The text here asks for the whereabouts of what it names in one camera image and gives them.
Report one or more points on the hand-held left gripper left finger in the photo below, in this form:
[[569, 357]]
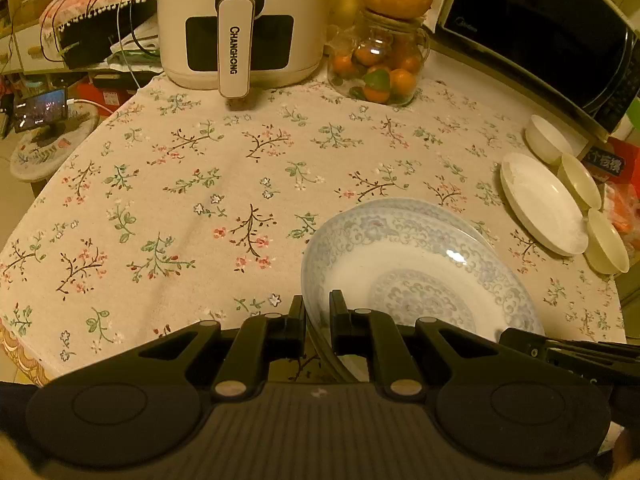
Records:
[[295, 332]]

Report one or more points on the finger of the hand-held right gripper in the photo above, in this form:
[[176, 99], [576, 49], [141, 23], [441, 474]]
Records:
[[575, 357]]

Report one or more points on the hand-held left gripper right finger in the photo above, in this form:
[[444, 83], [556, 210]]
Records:
[[340, 330]]

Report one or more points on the blue patterned plate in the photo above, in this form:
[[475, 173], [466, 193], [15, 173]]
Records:
[[465, 227], [425, 270]]

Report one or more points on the white bowl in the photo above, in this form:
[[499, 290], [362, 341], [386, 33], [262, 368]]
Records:
[[580, 180], [547, 135], [605, 242]]

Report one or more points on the plastic bag of orange packets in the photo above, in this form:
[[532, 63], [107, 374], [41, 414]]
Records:
[[625, 205]]

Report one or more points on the white plate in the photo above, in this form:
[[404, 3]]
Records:
[[540, 200]]

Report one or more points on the floral tablecloth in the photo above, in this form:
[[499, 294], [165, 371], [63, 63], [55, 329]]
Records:
[[200, 185]]

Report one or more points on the red carton with blue label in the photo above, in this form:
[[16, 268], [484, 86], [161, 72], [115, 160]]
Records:
[[607, 162]]

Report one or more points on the pile of small oranges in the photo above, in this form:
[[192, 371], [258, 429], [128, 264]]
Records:
[[400, 82]]

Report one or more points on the patterned under tablecloth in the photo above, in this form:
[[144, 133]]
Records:
[[17, 355]]

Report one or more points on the glass jar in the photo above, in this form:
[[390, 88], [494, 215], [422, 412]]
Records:
[[380, 35]]

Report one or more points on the round cushioned stool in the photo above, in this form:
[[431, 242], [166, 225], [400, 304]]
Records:
[[45, 155]]

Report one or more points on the stack of white papers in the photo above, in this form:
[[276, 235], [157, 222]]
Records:
[[135, 57]]

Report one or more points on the yellow pomelo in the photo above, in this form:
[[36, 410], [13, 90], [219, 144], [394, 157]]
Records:
[[345, 0]]

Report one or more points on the black microwave oven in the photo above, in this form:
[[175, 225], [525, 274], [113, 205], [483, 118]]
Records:
[[540, 25]]

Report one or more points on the smartphone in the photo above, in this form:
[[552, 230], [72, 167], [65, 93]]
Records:
[[40, 109]]

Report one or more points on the black appliance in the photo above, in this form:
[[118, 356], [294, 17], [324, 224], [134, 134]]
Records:
[[100, 45]]

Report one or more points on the cream air fryer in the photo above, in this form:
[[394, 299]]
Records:
[[190, 0]]

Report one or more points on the floral cloth cover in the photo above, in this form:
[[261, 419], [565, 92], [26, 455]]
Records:
[[90, 2]]

